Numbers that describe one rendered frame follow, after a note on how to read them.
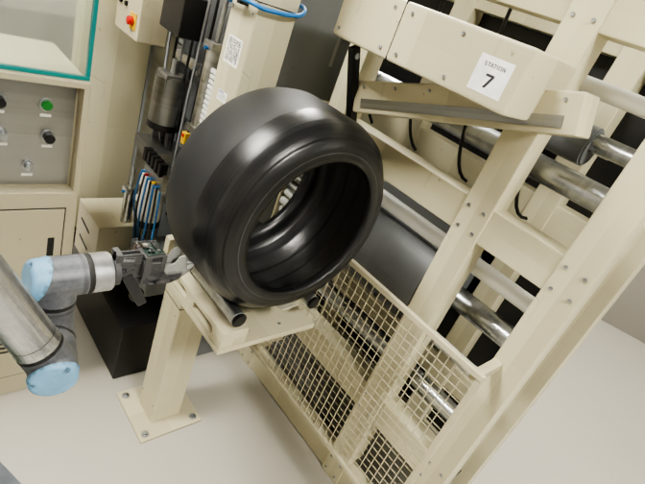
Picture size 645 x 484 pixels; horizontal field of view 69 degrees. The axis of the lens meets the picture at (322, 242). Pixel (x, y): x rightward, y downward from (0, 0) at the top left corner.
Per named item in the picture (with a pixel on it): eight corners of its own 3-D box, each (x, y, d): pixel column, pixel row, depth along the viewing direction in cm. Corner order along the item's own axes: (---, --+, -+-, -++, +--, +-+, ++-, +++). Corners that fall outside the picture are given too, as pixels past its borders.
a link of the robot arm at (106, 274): (93, 301, 104) (80, 275, 110) (116, 297, 108) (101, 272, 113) (98, 268, 100) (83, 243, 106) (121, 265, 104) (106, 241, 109)
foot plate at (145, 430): (115, 394, 202) (116, 391, 201) (174, 376, 221) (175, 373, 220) (140, 444, 187) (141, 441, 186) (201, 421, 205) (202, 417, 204)
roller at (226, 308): (177, 257, 150) (178, 246, 148) (190, 254, 153) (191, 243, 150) (231, 329, 130) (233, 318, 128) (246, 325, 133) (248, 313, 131)
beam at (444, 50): (329, 33, 139) (347, -22, 132) (384, 50, 157) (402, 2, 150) (500, 116, 105) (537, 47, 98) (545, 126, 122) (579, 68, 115)
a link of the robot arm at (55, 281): (17, 288, 102) (19, 249, 97) (80, 279, 110) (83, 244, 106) (29, 315, 96) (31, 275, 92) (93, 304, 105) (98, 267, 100)
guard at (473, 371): (247, 344, 212) (295, 209, 180) (250, 343, 213) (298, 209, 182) (384, 522, 161) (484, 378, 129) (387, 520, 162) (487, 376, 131)
